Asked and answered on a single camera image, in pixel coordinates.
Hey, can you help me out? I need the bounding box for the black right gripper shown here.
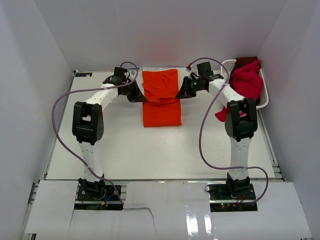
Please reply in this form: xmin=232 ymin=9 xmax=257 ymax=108
xmin=175 ymin=76 xmax=204 ymax=100

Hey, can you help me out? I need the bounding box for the orange t shirt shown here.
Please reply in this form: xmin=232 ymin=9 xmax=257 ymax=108
xmin=142 ymin=69 xmax=182 ymax=128

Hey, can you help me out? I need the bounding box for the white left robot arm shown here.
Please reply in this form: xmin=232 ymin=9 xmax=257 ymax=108
xmin=72 ymin=66 xmax=147 ymax=200

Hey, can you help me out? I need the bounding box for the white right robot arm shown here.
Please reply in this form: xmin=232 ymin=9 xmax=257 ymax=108
xmin=175 ymin=61 xmax=258 ymax=200

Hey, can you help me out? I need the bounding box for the printed paper strip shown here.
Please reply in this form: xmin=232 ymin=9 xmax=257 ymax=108
xmin=139 ymin=67 xmax=187 ymax=72

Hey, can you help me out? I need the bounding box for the white perforated plastic basket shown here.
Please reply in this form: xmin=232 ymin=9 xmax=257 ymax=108
xmin=222 ymin=59 xmax=269 ymax=109

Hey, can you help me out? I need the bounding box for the dark maroon t shirt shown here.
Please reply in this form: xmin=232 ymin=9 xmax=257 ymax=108
xmin=234 ymin=56 xmax=258 ymax=70

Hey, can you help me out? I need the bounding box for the crimson red t shirt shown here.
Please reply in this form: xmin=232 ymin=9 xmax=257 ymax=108
xmin=214 ymin=59 xmax=264 ymax=123

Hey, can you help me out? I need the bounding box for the black label sticker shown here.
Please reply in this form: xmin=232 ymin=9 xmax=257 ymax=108
xmin=74 ymin=72 xmax=93 ymax=78

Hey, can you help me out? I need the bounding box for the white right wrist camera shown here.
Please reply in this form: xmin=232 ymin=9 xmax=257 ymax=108
xmin=186 ymin=65 xmax=199 ymax=79

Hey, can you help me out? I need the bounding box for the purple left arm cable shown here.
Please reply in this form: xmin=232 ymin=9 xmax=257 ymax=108
xmin=51 ymin=61 xmax=140 ymax=205

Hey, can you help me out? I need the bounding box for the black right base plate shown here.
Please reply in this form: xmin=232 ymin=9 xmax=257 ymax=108
xmin=204 ymin=183 xmax=258 ymax=213

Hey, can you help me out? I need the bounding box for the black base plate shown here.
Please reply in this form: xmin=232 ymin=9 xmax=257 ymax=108
xmin=74 ymin=185 xmax=123 ymax=211
xmin=204 ymin=183 xmax=258 ymax=213

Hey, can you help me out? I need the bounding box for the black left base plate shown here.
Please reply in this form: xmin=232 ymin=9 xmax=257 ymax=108
xmin=74 ymin=185 xmax=123 ymax=211

